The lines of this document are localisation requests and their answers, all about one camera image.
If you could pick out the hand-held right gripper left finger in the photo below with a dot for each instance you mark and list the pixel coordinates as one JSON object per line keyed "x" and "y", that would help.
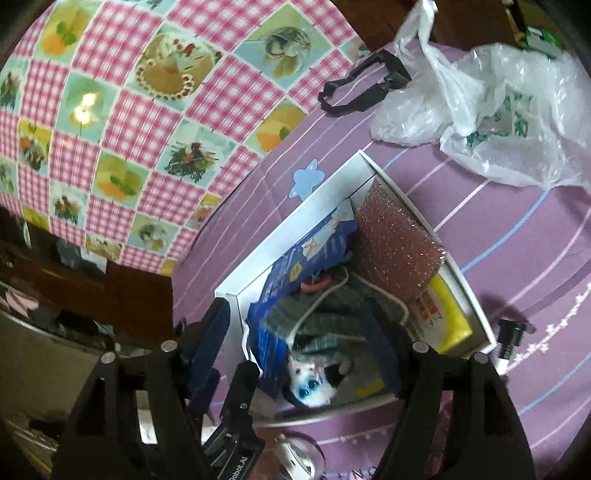
{"x": 210, "y": 332}

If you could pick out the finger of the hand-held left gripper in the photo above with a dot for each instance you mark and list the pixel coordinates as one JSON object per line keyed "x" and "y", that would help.
{"x": 242, "y": 387}

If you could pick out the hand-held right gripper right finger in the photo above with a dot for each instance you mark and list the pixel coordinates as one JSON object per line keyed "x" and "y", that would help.
{"x": 381, "y": 337}

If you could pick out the grey plaid cloth pouch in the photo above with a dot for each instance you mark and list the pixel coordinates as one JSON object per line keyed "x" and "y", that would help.
{"x": 323, "y": 314}

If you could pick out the yellow tissue pack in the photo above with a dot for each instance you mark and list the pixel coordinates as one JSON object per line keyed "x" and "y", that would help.
{"x": 443, "y": 314}

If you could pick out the black and white plush dog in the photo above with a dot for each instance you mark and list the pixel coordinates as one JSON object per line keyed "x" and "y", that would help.
{"x": 314, "y": 383}

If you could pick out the pink glitter pouch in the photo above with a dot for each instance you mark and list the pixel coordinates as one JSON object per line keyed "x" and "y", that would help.
{"x": 397, "y": 244}

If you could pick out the blue printed packet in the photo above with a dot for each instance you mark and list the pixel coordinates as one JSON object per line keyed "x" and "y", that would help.
{"x": 286, "y": 277}

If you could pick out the white cardboard box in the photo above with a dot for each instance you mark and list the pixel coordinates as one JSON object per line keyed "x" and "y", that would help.
{"x": 300, "y": 217}

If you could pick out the white round object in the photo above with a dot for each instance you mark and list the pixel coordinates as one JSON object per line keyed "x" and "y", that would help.
{"x": 293, "y": 457}

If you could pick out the dark wooden cabinet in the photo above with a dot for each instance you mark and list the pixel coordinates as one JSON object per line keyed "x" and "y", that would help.
{"x": 115, "y": 295}
{"x": 461, "y": 23}

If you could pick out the purple pump bottle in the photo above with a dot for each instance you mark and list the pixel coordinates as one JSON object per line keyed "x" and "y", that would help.
{"x": 508, "y": 339}

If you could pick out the pink checkered printed cloth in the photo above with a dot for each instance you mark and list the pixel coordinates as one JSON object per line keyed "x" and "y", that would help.
{"x": 138, "y": 138}

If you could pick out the clear plastic bag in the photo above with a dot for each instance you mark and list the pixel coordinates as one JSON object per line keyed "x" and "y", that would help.
{"x": 508, "y": 101}

